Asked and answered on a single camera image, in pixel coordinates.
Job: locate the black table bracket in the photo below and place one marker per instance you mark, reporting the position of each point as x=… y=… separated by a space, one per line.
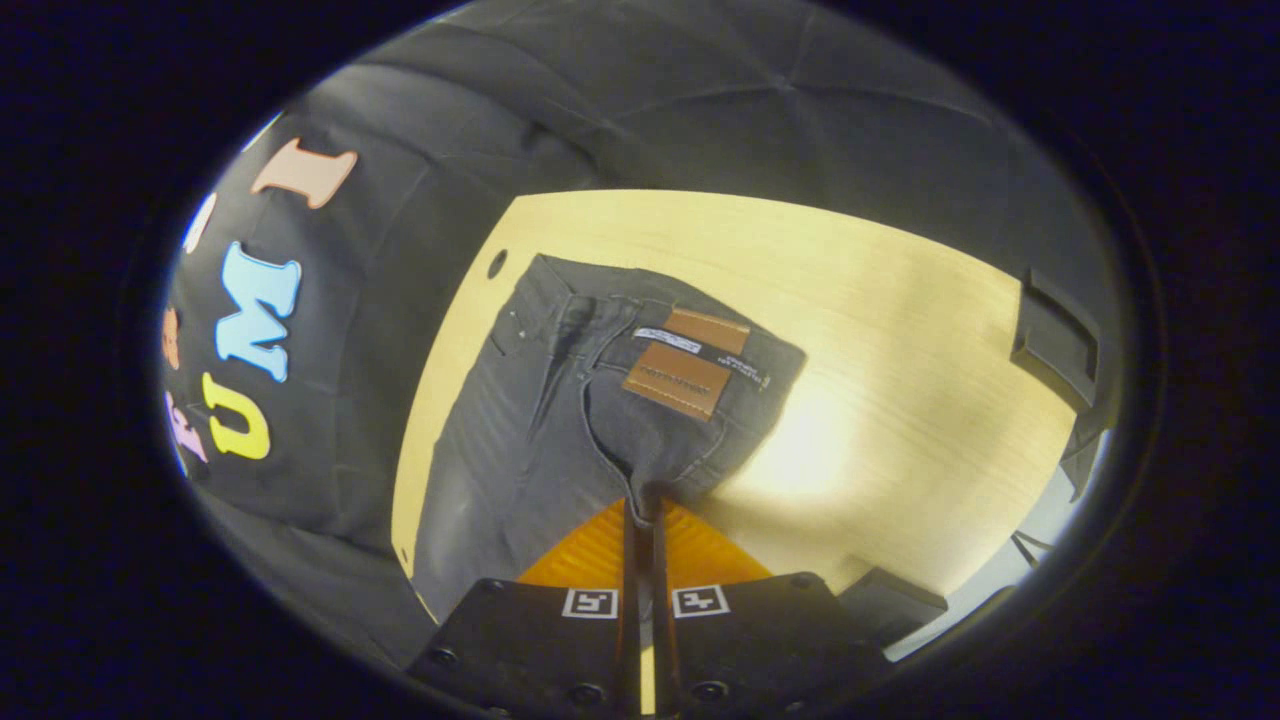
x=885 y=600
x=1050 y=345

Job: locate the dark grey jeans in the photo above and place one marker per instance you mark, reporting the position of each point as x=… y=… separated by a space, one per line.
x=520 y=450

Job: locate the black backdrop cloth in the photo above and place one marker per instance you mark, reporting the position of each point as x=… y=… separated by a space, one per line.
x=700 y=90

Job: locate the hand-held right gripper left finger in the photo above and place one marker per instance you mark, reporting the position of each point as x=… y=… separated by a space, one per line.
x=628 y=650

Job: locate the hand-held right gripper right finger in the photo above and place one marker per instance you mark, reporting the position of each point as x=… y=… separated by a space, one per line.
x=665 y=650

